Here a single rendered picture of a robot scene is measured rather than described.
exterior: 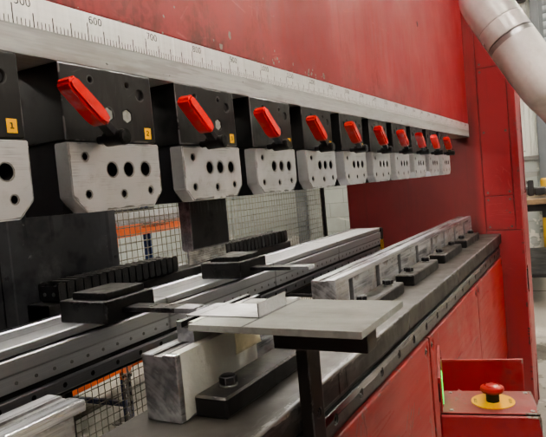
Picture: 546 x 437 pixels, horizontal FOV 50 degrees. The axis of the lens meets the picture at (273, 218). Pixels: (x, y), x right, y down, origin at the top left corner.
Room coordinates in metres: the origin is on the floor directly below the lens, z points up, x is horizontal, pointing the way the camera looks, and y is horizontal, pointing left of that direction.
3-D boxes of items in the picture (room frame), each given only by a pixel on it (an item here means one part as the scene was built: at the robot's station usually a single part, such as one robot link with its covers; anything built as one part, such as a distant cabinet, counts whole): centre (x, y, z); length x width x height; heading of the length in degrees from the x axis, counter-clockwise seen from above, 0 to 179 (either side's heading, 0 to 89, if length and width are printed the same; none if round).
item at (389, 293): (1.42, -0.23, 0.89); 0.30 x 0.05 x 0.03; 151
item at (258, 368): (0.92, 0.04, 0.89); 0.30 x 0.05 x 0.03; 151
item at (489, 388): (1.00, -0.35, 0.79); 0.04 x 0.04 x 0.04
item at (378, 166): (1.59, -0.27, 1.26); 0.15 x 0.09 x 0.17; 151
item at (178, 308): (0.99, 0.24, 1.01); 0.26 x 0.12 x 0.05; 61
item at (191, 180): (0.89, 0.12, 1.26); 0.15 x 0.09 x 0.17; 151
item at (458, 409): (1.04, -0.36, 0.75); 0.20 x 0.16 x 0.18; 164
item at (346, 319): (0.84, -0.02, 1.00); 0.26 x 0.18 x 0.01; 61
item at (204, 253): (0.91, 0.11, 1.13); 0.10 x 0.02 x 0.10; 151
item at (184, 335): (0.94, 0.10, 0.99); 0.20 x 0.03 x 0.03; 151
